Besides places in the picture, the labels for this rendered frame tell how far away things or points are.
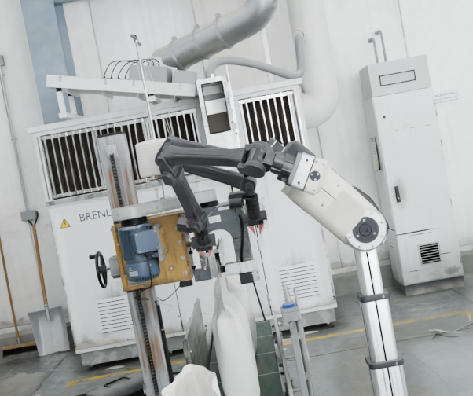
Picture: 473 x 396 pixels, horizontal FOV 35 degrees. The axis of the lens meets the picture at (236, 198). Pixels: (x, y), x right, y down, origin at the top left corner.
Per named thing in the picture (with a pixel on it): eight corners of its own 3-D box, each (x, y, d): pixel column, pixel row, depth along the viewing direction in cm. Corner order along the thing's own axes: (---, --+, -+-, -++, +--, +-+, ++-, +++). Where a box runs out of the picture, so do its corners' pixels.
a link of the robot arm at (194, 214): (171, 176, 272) (181, 152, 277) (157, 174, 273) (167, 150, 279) (200, 235, 307) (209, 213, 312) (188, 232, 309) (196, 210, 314)
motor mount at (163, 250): (166, 261, 328) (159, 225, 327) (151, 264, 328) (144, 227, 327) (171, 253, 356) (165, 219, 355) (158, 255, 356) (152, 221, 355)
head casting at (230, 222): (253, 259, 348) (242, 196, 346) (201, 269, 348) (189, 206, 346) (252, 251, 377) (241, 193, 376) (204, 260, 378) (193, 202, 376)
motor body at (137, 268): (159, 279, 328) (149, 222, 327) (126, 284, 328) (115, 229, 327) (163, 273, 343) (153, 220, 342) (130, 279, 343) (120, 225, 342)
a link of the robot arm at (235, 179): (157, 153, 311) (162, 147, 321) (154, 166, 313) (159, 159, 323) (257, 183, 310) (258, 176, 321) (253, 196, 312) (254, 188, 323)
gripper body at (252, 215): (242, 217, 327) (240, 203, 323) (265, 213, 327) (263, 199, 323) (244, 225, 321) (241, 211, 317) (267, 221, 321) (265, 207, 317)
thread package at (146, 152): (176, 174, 326) (169, 134, 325) (138, 181, 326) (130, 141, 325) (179, 173, 342) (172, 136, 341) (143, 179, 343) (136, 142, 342)
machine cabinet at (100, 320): (345, 328, 621) (301, 77, 610) (75, 375, 624) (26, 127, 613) (328, 301, 737) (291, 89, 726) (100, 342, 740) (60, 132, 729)
